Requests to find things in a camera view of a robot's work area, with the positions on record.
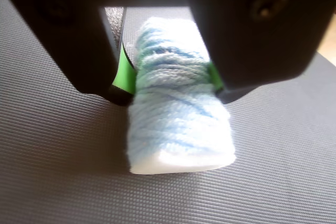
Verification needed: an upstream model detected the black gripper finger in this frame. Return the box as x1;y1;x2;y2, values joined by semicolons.
0;0;137;107
181;0;336;104

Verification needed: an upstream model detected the blue yarn block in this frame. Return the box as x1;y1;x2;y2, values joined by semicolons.
127;16;237;176

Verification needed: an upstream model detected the dark grey foam mat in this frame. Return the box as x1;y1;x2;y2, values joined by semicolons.
0;0;336;224

